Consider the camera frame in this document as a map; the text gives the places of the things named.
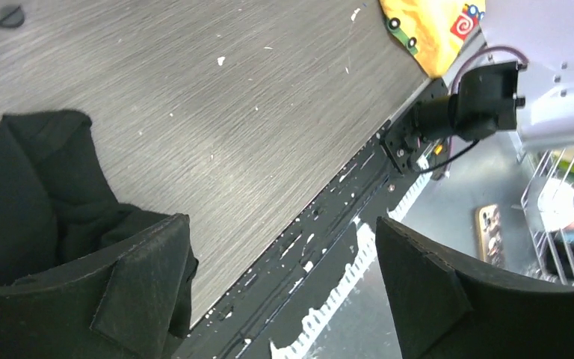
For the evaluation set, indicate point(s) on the white wire storage rack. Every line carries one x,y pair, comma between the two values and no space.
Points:
548,206

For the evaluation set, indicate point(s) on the smartphone on floor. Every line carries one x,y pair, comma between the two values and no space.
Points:
488,231

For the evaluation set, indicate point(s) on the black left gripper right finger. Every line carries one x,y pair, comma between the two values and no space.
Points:
446,304

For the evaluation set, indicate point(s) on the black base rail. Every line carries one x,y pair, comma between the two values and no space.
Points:
278,307

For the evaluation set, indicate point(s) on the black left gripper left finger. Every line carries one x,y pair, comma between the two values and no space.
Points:
129,300

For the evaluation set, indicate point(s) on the metal dish rack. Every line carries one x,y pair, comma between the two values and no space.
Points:
11,14

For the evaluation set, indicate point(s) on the black cloth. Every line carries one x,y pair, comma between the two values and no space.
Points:
56,205

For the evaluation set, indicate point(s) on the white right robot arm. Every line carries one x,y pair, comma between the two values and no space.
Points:
528,89

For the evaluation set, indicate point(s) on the yellow cartoon cloth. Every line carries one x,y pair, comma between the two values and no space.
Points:
432,31

